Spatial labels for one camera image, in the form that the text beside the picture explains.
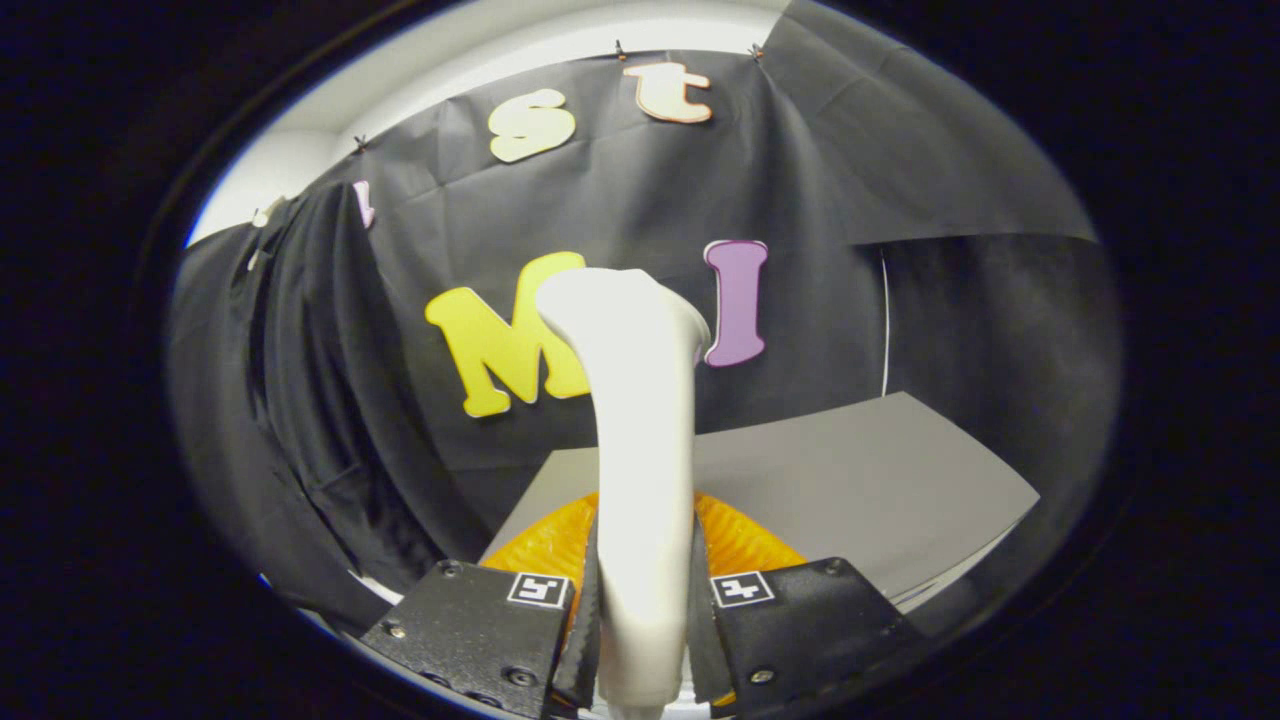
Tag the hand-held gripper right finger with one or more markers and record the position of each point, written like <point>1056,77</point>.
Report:
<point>705,650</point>

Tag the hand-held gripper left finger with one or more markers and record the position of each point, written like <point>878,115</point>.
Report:
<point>580,660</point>

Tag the white garment steamer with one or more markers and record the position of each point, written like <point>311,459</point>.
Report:
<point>645,450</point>

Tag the black suit jacket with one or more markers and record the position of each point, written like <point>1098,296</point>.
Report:
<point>330,400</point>

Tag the white clothes hanger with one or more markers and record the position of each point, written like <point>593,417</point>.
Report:
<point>266,212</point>

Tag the grey cabinet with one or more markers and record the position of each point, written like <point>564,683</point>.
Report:
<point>850,480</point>

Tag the black backdrop cloth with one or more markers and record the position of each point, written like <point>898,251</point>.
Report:
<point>620,190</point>

